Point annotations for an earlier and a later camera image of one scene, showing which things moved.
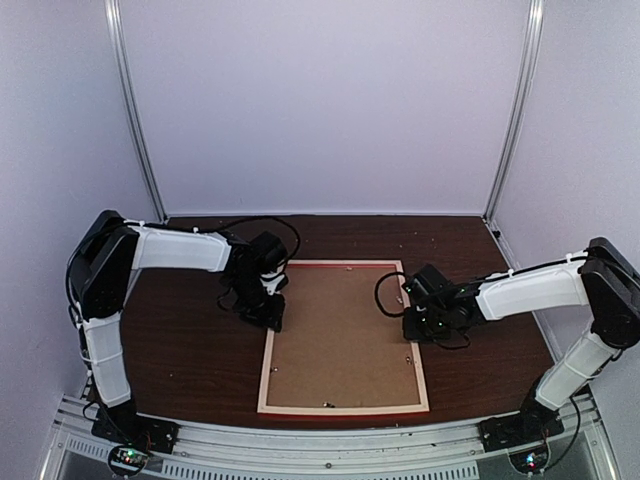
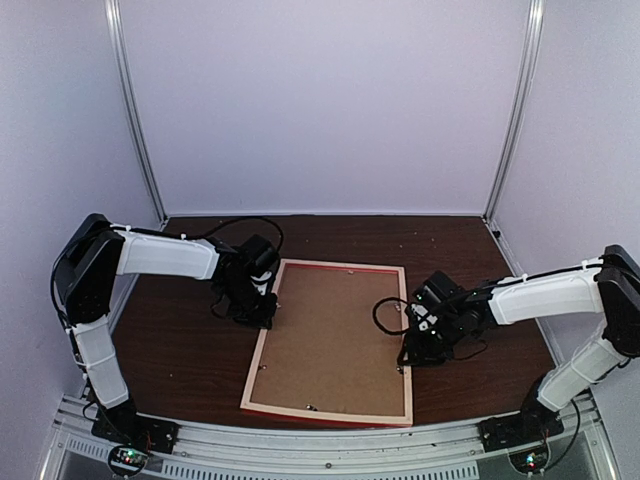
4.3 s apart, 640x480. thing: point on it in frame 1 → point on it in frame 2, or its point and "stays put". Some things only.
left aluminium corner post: (125, 74) stays put
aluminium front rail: (368, 452) stays put
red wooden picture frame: (340, 412) → (247, 406)
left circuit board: (127, 459) stays put
